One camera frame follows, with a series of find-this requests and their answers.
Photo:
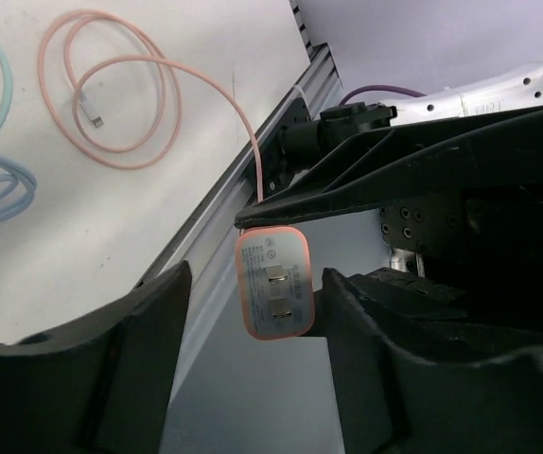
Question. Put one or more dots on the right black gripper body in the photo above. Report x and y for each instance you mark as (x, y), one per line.
(469, 238)

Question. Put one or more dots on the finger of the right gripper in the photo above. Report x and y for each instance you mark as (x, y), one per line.
(422, 300)
(390, 164)

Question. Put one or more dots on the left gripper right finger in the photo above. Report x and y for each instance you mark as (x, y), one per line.
(412, 379)

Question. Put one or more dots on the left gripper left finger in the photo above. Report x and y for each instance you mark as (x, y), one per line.
(101, 383)

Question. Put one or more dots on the pink charger plug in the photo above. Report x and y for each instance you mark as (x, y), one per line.
(275, 282)

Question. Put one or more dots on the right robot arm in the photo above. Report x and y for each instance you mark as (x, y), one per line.
(520, 89)

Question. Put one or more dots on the front aluminium rail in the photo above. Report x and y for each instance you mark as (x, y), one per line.
(207, 238)

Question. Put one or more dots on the aluminium rail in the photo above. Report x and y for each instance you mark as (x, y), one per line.
(301, 25)
(207, 238)

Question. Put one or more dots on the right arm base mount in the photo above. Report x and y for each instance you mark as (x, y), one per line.
(303, 142)

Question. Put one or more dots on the right side aluminium rail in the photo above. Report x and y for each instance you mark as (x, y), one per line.
(301, 25)

